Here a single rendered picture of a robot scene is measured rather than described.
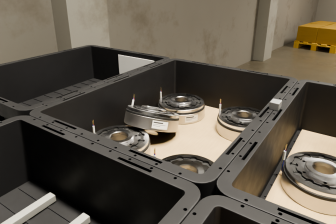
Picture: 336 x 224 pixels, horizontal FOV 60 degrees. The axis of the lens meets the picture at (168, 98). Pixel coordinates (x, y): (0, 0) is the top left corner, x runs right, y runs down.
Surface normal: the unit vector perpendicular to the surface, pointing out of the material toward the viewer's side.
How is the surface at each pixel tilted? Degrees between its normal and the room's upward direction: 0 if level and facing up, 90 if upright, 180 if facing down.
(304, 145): 0
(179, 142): 0
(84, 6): 90
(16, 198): 0
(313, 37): 90
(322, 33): 90
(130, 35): 90
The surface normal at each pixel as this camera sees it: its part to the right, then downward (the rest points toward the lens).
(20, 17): 0.78, 0.23
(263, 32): -0.63, 0.29
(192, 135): 0.00, -0.93
